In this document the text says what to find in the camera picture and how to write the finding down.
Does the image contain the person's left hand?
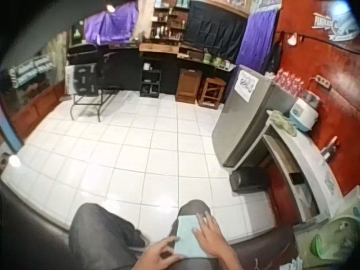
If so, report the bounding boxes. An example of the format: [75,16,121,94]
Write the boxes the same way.
[136,236,185,270]

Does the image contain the person's right hand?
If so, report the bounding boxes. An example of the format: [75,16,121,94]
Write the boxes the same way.
[191,210,237,268]

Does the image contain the light blue cloth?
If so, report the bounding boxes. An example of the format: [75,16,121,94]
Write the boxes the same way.
[173,214,215,259]

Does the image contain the person's legs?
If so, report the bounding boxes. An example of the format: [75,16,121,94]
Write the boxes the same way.
[68,199,235,270]

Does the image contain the black speaker box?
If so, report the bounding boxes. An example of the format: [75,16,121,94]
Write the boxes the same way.
[228,165,271,194]

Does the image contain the white counter cabinet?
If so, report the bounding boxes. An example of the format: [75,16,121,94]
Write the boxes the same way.
[262,123,347,226]

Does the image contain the green electric fan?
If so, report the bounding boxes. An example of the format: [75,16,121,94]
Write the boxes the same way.
[308,206,360,270]

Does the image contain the silver small refrigerator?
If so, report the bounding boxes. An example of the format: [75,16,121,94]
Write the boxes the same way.
[211,67,296,170]

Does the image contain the green rag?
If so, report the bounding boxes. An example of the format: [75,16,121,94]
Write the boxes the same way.
[269,109,298,138]

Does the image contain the brown wooden stool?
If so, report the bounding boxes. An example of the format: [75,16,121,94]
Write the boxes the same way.
[197,76,226,110]

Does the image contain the white blue rice cooker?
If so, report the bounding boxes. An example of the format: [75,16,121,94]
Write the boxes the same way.
[289,91,322,133]

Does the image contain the brown wooden cabinet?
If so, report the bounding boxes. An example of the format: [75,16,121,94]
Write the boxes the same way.
[175,67,203,104]

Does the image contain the black open shelf unit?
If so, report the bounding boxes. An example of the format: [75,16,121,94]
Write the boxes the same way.
[139,57,163,98]

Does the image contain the row of pink bottles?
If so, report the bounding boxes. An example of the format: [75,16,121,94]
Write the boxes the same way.
[270,68,305,97]

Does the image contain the white printed board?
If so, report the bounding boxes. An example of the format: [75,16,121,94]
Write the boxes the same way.
[64,62,98,96]

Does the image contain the white power strip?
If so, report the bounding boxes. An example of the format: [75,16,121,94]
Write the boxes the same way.
[314,74,333,91]

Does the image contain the wooden counter with items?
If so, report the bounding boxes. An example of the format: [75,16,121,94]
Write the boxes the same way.
[138,41,237,71]

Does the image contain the black hanging jacket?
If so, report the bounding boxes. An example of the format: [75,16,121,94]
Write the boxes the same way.
[271,30,284,71]

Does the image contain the purple curtain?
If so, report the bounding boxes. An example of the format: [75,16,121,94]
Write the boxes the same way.
[235,7,280,76]

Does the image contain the black hanging cloth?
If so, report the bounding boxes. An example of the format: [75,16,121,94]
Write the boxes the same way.
[182,0,249,52]

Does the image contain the window with white lettering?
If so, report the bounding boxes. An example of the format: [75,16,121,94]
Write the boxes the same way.
[0,52,57,95]

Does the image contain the wooden shelf with bottles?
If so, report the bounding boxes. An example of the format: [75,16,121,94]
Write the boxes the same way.
[150,0,188,41]

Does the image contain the purple draped cloth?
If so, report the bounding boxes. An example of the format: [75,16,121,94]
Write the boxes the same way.
[83,2,139,46]

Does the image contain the black metal frame chair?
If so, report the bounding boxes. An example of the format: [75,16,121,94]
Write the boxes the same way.
[66,43,125,123]

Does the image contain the white wall lamp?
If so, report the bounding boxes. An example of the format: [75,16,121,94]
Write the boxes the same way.
[286,31,299,46]

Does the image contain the white wall sign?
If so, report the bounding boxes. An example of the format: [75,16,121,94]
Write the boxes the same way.
[311,4,360,43]

